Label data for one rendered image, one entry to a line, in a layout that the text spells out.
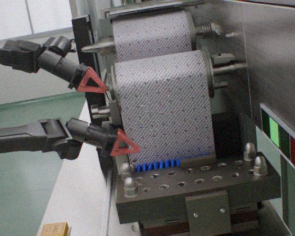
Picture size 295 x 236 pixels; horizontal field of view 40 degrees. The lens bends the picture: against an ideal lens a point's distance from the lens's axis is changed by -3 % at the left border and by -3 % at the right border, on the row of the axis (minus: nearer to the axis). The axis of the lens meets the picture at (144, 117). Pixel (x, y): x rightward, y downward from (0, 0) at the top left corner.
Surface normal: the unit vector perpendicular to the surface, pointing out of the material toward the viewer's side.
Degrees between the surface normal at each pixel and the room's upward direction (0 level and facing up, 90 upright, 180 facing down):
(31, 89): 90
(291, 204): 90
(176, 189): 0
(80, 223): 0
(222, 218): 90
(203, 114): 90
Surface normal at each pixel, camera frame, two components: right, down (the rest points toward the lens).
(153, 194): -0.15, -0.94
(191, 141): 0.04, 0.30
